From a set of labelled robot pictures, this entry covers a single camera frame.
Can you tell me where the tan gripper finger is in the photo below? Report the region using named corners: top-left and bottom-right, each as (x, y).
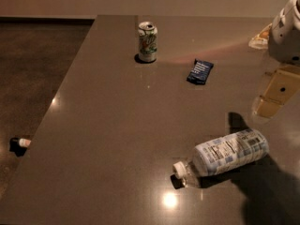
top-left (253, 65), bottom-right (300, 118)

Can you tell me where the dark blue snack bar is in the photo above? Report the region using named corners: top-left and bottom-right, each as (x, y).
top-left (187, 59), bottom-right (214, 85)

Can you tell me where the crinkled snack bag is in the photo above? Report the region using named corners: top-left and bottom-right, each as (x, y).
top-left (248, 24), bottom-right (272, 50)

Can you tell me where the clear plastic water bottle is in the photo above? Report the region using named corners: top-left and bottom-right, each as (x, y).
top-left (172, 128), bottom-right (269, 188)

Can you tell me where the white green soda can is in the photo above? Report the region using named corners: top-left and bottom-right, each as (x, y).
top-left (138, 22), bottom-right (158, 63)

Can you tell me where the small white object on floor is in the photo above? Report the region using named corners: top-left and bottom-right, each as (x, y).
top-left (10, 138), bottom-right (31, 149)

